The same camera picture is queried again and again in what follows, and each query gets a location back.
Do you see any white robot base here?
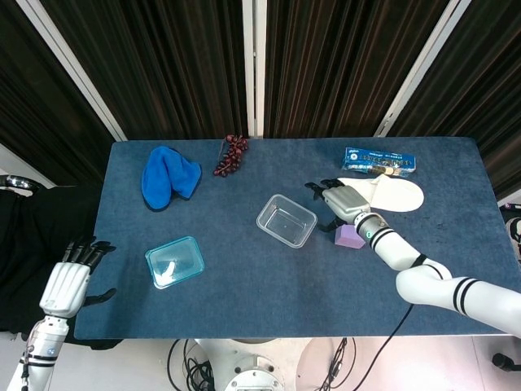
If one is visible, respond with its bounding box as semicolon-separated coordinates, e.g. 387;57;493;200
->
199;338;311;391

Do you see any purple foam cube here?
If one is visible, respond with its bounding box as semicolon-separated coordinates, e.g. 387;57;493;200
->
334;222;366;249

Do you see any dark red grape bunch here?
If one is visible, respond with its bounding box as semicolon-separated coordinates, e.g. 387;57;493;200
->
212;134;249;178

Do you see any teal container lid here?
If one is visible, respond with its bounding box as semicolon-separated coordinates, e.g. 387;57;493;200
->
144;235;206;290

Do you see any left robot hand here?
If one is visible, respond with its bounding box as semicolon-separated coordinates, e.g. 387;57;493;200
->
39;235;118;319

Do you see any blue table mat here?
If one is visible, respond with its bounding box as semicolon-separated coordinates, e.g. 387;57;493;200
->
74;137;521;340

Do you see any transparent plastic container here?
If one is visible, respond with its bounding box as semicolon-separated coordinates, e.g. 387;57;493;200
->
256;194;318;249

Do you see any blue microfibre cloth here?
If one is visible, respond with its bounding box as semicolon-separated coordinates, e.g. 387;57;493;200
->
140;146;203;213

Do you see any dark brown curtain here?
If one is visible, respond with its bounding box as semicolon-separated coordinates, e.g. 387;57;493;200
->
388;0;521;200
263;0;449;138
40;0;249;140
0;0;115;188

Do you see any white and black equipment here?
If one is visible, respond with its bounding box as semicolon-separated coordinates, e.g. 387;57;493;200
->
503;201;521;258

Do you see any black cable bundle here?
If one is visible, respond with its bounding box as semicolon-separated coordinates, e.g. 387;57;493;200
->
169;338;217;391

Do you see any white slipper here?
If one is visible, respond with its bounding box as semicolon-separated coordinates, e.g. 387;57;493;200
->
336;174;425;213

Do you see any white partition post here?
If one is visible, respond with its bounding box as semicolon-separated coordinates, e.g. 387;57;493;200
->
243;0;266;138
15;0;129;143
374;0;469;138

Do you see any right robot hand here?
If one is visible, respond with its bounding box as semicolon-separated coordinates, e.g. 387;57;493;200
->
304;178;372;233

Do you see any thin black cable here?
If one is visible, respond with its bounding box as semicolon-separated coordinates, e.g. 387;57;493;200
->
320;337;357;391

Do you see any blue cookie box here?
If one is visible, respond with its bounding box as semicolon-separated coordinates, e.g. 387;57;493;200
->
339;147;418;177

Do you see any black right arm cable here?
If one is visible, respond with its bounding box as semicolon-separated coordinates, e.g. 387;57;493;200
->
368;253;448;391

